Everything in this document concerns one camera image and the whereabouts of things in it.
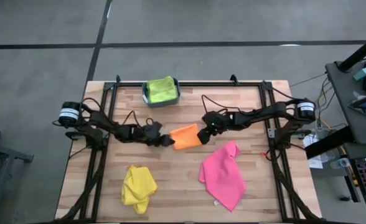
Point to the yellow microfiber towel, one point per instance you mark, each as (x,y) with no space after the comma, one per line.
(137,189)

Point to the pink microfiber towel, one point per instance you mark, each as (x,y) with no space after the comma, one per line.
(222,177)

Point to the blue-grey plastic bin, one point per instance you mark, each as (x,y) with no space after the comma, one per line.
(162,105)

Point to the silver metal bracket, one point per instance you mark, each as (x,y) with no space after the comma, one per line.
(270,133)

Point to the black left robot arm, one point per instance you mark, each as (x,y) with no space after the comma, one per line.
(108,126)

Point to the black desk leg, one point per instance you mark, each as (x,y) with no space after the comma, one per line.
(329,142)

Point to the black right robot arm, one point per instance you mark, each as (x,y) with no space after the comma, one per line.
(264,112)

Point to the lime green microfiber towel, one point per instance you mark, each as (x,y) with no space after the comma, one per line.
(161,90)

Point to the white paper sheets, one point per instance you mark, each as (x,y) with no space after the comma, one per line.
(313,155)

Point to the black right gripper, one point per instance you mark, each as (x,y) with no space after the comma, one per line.
(223,123)

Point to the orange microfiber towel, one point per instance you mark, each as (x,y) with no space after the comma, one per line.
(186,137)

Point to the black frame clamp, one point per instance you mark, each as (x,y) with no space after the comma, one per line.
(233,78)
(118,78)

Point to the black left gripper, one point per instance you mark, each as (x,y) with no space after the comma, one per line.
(145,140)

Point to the teal foam block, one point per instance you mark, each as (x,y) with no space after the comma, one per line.
(362,74)

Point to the clear plastic bottle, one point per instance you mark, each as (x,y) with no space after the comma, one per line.
(341,162)

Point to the grey side desk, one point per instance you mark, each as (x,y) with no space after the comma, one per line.
(345,102)

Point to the black slanted pole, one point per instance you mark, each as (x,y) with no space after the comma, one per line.
(360,53)

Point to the small red clip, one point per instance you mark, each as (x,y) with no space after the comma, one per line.
(265,154)

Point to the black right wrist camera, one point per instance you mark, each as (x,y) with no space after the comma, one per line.
(212,116)

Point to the black aluminium table frame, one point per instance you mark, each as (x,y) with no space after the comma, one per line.
(186,84)

